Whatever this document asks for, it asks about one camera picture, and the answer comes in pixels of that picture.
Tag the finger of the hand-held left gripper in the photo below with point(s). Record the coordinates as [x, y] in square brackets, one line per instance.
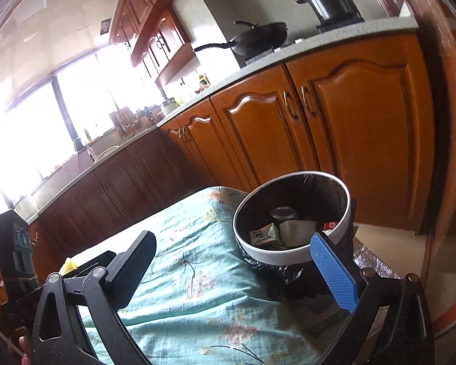
[95, 260]

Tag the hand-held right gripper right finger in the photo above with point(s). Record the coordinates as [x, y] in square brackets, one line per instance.
[332, 270]

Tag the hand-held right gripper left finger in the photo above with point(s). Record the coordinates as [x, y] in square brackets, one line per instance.
[136, 266]

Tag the red box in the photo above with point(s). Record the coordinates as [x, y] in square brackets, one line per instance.
[330, 226]

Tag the white box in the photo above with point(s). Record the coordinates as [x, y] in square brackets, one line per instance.
[298, 232]

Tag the white bin with black bag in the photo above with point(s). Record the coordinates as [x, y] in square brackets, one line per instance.
[273, 253]

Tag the glass jar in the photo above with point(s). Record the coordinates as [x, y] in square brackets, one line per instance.
[285, 213]

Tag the green white carton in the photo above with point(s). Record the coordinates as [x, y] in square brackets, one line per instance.
[264, 234]

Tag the person's left hand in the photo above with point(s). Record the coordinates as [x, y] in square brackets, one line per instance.
[22, 344]

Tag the yellow mesh item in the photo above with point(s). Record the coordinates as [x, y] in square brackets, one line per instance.
[69, 265]

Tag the bubble wrap sheet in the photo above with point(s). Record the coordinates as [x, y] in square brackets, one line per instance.
[372, 262]

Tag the white countertop appliance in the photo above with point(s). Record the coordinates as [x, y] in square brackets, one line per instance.
[24, 205]

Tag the teal floral tablecloth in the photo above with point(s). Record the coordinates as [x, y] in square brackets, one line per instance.
[197, 243]

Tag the sink faucet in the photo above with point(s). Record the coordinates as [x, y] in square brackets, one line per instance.
[78, 144]

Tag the wooden knife block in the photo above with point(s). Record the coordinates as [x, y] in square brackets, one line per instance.
[123, 121]

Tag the kitchen window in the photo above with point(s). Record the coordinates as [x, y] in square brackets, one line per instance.
[60, 114]

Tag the wooden lower kitchen cabinets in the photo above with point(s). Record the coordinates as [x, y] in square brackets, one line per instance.
[357, 121]

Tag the wooden kitchen cabinets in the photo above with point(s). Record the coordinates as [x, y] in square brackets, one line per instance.
[163, 38]
[357, 121]

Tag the steel container with lid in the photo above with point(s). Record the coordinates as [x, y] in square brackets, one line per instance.
[169, 104]

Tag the small seasoning bottles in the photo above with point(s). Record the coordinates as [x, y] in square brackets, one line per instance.
[203, 81]

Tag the wooden upper kitchen cabinets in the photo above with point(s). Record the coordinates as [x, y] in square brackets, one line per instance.
[163, 38]

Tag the grey kitchen countertop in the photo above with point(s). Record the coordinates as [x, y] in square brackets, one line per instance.
[326, 40]

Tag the black frying pan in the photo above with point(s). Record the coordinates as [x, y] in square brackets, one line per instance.
[258, 38]

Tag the black gas stove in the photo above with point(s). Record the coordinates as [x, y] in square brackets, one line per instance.
[340, 26]

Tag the steel cooking pot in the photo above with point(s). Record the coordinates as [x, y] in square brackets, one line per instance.
[332, 2]

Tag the small wall sticker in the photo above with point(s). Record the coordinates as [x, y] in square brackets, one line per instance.
[105, 26]

